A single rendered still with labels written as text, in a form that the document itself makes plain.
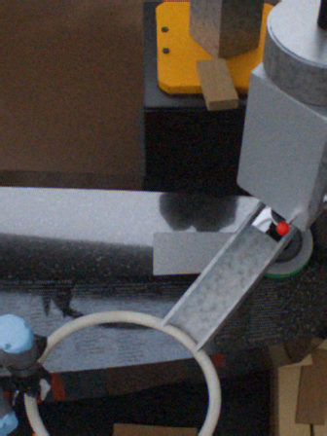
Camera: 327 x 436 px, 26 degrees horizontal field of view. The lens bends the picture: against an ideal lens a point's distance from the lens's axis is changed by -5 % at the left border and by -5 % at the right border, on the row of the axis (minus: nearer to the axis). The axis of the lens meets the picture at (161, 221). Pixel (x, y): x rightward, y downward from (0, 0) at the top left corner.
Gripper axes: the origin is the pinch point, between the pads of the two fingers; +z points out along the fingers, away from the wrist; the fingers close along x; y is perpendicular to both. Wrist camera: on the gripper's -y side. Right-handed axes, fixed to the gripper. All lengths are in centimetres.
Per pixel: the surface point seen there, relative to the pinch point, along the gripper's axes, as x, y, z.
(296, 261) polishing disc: 62, -51, -2
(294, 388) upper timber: 76, -37, 59
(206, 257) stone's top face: 36, -49, 1
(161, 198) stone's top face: 20, -66, 1
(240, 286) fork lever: 47, -35, -10
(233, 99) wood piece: 36, -107, -4
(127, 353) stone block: 19.0, -23.5, 20.1
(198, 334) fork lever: 38.1, -21.7, -5.2
